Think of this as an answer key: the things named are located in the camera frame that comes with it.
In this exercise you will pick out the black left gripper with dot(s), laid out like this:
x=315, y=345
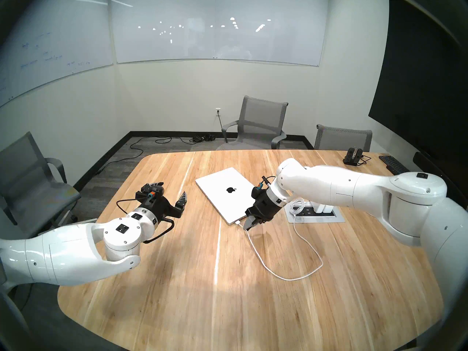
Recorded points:
x=157, y=207

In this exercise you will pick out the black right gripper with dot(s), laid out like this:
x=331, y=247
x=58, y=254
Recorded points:
x=263, y=206

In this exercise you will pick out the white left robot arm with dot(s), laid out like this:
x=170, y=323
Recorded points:
x=73, y=251

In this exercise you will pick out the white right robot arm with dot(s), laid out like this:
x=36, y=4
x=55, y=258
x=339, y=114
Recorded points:
x=329, y=185

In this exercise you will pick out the silver closed MacBook laptop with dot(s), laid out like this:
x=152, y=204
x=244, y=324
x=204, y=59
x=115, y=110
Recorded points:
x=219, y=193

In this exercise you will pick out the black controller charging dock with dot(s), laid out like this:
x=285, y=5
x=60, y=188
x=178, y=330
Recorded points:
x=353, y=156

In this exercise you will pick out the white square power adapter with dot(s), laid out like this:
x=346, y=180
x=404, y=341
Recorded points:
x=323, y=208

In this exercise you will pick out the grey tabletop power outlet plate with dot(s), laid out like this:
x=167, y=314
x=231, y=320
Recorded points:
x=329, y=218

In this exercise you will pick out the grey mesh office chair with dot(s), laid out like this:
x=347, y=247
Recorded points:
x=343, y=140
x=261, y=116
x=29, y=185

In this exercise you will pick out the black keyboard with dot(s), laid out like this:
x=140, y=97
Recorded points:
x=395, y=165

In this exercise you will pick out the wide blank glass whiteboard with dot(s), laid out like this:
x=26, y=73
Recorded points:
x=219, y=32

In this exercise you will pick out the black video sound bar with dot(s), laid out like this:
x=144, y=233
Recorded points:
x=424, y=161

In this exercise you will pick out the glass whiteboard with blue writing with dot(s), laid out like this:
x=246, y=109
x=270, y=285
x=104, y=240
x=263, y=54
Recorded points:
x=47, y=43

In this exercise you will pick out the large black wall screen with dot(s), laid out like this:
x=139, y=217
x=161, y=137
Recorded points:
x=420, y=79

